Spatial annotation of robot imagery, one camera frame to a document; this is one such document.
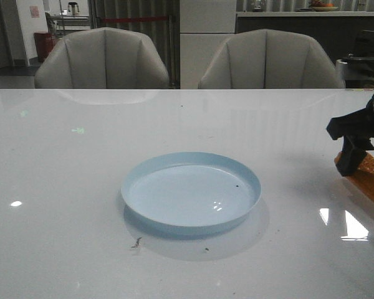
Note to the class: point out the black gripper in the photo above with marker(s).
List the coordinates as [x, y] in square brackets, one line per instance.
[357, 129]

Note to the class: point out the orange corn cob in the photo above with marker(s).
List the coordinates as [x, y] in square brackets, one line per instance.
[363, 177]

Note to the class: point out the light blue round plate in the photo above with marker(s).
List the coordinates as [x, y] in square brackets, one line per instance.
[191, 193]

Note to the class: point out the dark counter with white top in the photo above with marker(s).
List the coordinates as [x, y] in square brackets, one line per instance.
[335, 31]

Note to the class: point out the beige right armchair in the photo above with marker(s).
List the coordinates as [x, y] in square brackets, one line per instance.
[270, 59]

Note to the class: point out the beige armchair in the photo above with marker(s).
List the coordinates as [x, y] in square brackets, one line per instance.
[270, 59]
[103, 58]

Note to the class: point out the fruit bowl on counter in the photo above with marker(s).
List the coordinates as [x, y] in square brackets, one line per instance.
[322, 6]

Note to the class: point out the white cabinet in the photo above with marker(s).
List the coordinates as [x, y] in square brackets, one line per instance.
[203, 27]

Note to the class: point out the red barrier belt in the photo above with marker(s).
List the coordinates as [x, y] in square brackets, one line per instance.
[134, 19]

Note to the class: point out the beige left armchair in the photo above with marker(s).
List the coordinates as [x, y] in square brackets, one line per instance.
[103, 58]

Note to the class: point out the background table with kettle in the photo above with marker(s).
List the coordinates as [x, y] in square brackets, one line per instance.
[64, 17]

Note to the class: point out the red bin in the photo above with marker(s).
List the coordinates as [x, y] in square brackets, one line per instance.
[44, 44]

